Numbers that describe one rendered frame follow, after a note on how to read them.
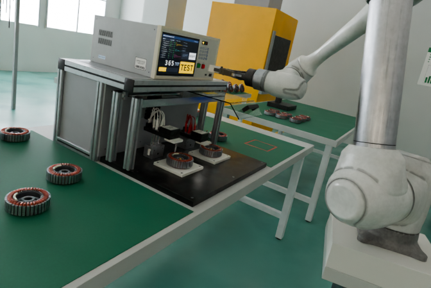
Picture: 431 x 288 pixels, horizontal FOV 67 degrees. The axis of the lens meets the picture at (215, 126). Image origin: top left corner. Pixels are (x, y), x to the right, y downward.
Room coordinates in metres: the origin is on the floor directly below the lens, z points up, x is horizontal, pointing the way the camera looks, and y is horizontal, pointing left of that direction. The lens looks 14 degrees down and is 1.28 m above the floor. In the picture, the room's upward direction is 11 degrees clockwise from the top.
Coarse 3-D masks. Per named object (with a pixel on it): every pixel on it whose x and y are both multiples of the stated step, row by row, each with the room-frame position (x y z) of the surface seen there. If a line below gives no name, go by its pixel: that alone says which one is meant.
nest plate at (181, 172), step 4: (160, 160) 1.29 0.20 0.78; (164, 160) 1.29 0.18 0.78; (156, 164) 1.25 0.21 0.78; (160, 164) 1.24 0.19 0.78; (164, 164) 1.25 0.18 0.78; (196, 164) 1.32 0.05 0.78; (164, 168) 1.23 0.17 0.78; (168, 168) 1.22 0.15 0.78; (172, 168) 1.23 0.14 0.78; (176, 168) 1.24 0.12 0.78; (188, 168) 1.26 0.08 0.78; (192, 168) 1.27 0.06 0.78; (196, 168) 1.28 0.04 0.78; (200, 168) 1.29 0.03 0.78; (172, 172) 1.21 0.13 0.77; (176, 172) 1.20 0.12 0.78; (180, 172) 1.20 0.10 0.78; (184, 172) 1.21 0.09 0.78; (188, 172) 1.22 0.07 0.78; (192, 172) 1.24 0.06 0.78; (180, 176) 1.19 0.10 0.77
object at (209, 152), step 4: (208, 144) 1.52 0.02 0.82; (200, 148) 1.47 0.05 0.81; (204, 148) 1.46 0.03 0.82; (208, 148) 1.49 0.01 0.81; (212, 148) 1.50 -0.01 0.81; (216, 148) 1.51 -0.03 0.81; (220, 148) 1.49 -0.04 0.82; (200, 152) 1.46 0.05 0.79; (204, 152) 1.45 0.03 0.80; (208, 152) 1.44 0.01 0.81; (212, 152) 1.44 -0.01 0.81; (216, 152) 1.45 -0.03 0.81; (220, 152) 1.47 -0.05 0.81; (208, 156) 1.45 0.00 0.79; (212, 156) 1.44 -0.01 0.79; (216, 156) 1.45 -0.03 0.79; (220, 156) 1.47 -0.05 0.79
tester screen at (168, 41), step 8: (168, 40) 1.32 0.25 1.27; (176, 40) 1.36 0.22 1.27; (184, 40) 1.41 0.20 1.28; (192, 40) 1.46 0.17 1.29; (168, 48) 1.33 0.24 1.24; (176, 48) 1.37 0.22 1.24; (184, 48) 1.42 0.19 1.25; (192, 48) 1.47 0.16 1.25; (160, 56) 1.29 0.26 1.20; (168, 56) 1.33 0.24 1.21; (176, 56) 1.38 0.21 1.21; (160, 64) 1.30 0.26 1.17; (176, 64) 1.39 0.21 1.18; (160, 72) 1.30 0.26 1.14; (168, 72) 1.35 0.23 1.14; (176, 72) 1.39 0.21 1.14
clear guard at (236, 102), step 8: (208, 96) 1.43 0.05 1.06; (216, 96) 1.47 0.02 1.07; (224, 96) 1.52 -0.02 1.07; (232, 96) 1.57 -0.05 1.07; (232, 104) 1.38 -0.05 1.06; (240, 104) 1.43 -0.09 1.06; (248, 104) 1.50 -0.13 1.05; (240, 112) 1.38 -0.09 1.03; (248, 112) 1.45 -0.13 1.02; (256, 112) 1.51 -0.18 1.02
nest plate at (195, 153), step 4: (192, 152) 1.47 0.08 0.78; (196, 152) 1.48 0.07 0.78; (196, 156) 1.44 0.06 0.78; (200, 156) 1.44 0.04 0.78; (204, 156) 1.45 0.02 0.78; (224, 156) 1.51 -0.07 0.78; (228, 156) 1.52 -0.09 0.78; (208, 160) 1.41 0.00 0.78; (212, 160) 1.41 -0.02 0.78; (216, 160) 1.42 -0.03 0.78; (220, 160) 1.44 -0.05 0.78
